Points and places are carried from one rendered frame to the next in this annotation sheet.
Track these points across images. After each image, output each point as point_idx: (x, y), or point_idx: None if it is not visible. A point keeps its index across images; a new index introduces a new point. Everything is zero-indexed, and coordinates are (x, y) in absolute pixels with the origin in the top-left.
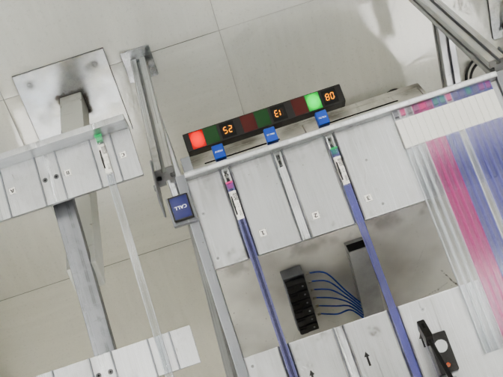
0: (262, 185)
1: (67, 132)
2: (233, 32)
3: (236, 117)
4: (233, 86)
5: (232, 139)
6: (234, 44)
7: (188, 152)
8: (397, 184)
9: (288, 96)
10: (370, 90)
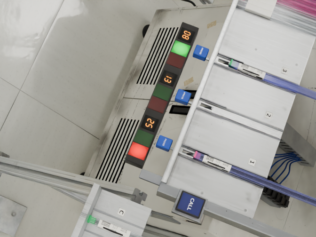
0: (215, 133)
1: None
2: (29, 82)
3: (78, 133)
4: (59, 116)
5: (158, 126)
6: (37, 89)
7: (142, 165)
8: (290, 44)
9: (95, 90)
10: (132, 41)
